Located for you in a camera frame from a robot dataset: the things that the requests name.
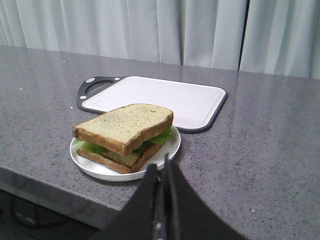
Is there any bread slice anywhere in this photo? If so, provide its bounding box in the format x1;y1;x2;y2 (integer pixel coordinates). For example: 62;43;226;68
75;141;163;174
72;103;174;155

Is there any white cutting board grey rim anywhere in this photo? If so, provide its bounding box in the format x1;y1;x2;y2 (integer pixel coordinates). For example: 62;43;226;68
76;76;228;134

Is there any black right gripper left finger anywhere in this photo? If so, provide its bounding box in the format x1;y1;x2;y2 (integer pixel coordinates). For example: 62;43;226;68
99;164;158;240

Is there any white round plate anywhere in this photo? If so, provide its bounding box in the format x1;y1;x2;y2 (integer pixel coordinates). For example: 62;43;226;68
69;126;181;182

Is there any green lettuce leaf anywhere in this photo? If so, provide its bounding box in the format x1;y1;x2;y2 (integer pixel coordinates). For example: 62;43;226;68
71;126;172;154

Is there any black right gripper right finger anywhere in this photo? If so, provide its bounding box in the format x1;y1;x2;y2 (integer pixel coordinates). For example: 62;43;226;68
164;154;245;240

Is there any grey curtain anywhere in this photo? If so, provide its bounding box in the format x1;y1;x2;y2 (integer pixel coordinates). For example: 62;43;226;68
0;0;320;79

